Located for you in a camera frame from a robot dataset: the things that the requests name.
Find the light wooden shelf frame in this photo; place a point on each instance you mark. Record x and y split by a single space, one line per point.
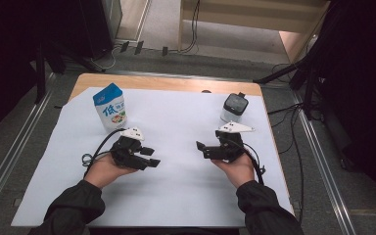
241 19

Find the blue and white milk carton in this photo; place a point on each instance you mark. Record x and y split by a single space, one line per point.
109 111

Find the metal floor rail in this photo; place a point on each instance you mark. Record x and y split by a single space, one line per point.
13 156
326 169

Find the white paper sheet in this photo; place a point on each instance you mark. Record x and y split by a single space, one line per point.
176 124

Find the black metal stand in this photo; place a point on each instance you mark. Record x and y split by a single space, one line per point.
40 75

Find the person's right hand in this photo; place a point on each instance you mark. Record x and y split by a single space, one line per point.
240 171

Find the black tripod stand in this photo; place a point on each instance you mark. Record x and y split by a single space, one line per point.
308 75

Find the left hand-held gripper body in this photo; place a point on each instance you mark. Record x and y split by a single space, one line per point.
125 151

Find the person's left hand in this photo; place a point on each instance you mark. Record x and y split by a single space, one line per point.
104 171

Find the dark curtain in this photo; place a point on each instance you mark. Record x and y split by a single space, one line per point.
9 49
365 81

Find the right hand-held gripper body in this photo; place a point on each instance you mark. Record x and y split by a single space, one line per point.
231 147

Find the clear container with black lid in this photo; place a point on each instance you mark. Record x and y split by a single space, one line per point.
235 104

